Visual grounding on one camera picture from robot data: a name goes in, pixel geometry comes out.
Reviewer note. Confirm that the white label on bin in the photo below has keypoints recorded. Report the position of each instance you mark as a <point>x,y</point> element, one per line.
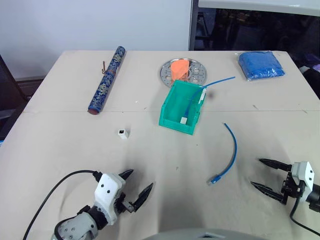
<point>203,96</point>

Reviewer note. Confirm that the purple and black bag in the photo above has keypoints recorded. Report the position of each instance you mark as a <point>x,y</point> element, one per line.
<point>312,75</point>

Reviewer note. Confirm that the orange folded cloth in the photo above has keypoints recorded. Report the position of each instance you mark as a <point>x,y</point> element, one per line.
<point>180,70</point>

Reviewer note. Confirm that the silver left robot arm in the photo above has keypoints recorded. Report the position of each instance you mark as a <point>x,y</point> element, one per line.
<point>77,225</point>

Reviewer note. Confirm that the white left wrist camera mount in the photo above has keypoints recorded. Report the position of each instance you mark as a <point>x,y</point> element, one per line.
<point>107,190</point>

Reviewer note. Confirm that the blue patterned scroll tube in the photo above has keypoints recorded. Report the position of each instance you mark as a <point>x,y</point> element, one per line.
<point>107,80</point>

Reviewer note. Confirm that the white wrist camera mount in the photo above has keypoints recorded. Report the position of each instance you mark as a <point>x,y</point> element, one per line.
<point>303,175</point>
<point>107,190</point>

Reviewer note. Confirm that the dark glass window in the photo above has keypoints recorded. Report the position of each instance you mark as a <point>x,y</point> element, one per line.
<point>260,30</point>

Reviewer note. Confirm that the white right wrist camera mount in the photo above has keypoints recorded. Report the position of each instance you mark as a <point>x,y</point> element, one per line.
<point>303,175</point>

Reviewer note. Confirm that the green plastic bin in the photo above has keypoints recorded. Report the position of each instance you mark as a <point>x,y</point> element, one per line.
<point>175,107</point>

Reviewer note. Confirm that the small white connector block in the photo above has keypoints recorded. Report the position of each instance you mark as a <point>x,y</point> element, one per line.
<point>122,134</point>

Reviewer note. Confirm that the round perforated metal plate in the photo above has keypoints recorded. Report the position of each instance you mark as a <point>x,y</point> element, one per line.
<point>198,72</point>

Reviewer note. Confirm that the blue cloth in plastic bag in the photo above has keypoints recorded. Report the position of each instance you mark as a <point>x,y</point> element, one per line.
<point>261,66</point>

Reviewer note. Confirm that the white window frame post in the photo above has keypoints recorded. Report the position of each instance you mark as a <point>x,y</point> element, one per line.
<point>192,25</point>

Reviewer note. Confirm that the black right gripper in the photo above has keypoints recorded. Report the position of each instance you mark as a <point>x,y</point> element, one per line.
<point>290,188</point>

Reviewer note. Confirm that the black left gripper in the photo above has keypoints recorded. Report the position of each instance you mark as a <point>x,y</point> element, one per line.
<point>122,203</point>

